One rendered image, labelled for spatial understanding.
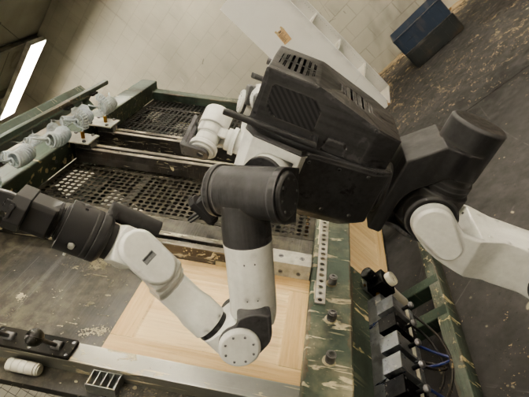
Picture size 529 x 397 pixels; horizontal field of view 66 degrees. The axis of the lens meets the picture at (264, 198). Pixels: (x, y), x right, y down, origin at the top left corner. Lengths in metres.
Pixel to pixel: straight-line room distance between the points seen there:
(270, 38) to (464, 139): 3.99
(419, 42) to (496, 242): 4.16
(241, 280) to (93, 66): 6.96
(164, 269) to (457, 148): 0.60
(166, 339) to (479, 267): 0.76
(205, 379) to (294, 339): 0.25
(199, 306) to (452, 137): 0.58
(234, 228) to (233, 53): 5.78
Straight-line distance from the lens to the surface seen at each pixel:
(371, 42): 6.08
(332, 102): 0.76
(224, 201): 0.69
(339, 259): 1.33
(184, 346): 1.09
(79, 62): 7.67
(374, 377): 1.11
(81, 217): 0.72
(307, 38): 4.67
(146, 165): 1.84
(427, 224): 0.90
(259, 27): 4.74
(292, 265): 1.24
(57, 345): 1.10
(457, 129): 0.88
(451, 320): 1.89
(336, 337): 1.10
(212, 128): 0.90
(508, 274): 1.08
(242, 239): 0.70
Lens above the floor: 1.45
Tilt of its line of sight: 14 degrees down
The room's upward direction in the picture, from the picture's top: 50 degrees counter-clockwise
